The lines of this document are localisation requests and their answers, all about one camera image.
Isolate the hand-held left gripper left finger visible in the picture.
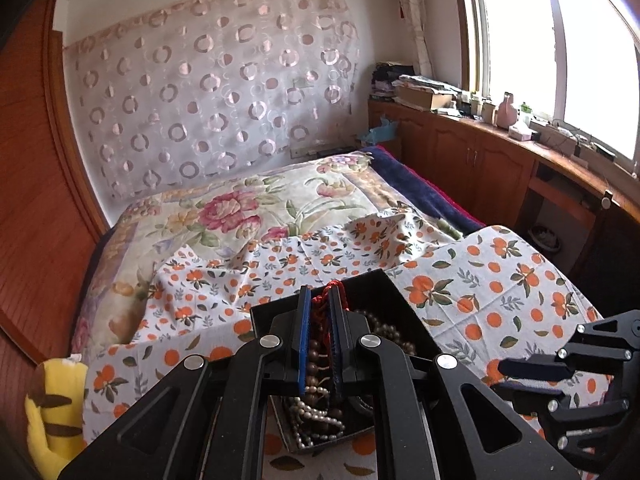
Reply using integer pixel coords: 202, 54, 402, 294
57, 285, 313, 480

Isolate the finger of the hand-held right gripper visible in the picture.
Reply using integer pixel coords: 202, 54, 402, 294
498, 308, 640, 386
492, 382, 640, 473

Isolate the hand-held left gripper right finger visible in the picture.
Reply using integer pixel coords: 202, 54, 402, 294
327, 287, 576, 480

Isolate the red cord bracelet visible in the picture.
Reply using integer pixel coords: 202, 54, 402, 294
312, 280, 351, 356

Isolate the brown wooden bead bracelet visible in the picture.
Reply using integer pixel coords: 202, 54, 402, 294
305, 307, 418, 391

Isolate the black box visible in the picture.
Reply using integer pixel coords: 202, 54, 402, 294
249, 268, 441, 456

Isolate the white pearl necklace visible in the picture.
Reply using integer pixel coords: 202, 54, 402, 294
285, 382, 351, 448

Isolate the orange fruit print cloth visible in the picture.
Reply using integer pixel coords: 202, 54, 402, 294
82, 212, 618, 480

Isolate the round dish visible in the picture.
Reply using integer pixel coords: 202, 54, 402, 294
530, 225, 563, 253

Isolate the floral bedsheet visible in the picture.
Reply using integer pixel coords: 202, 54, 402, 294
70, 152, 466, 356

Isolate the dark blue blanket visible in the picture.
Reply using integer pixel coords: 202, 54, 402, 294
367, 146, 486, 233

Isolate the teal cloth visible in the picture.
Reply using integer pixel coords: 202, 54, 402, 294
357, 115, 401, 146

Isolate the wooden cabinet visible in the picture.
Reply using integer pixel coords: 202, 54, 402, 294
367, 97, 640, 311

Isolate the yellow plush toy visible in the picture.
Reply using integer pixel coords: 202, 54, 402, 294
24, 355, 88, 471

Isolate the cardboard box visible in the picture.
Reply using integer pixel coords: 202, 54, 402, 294
395, 82, 458, 112

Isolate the pile of dark clothes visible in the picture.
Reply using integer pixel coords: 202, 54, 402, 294
369, 61, 418, 101

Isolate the circle print sheer curtain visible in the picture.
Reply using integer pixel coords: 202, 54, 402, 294
62, 0, 361, 213

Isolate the folded patterned cloth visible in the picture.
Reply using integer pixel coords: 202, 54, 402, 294
397, 74, 466, 96

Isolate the window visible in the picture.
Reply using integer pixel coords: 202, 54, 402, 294
450, 0, 640, 176

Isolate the patterned white window curtain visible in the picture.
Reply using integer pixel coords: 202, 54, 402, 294
387, 0, 433, 78

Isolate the dark frame with round cap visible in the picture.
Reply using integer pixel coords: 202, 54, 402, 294
575, 190, 640, 321

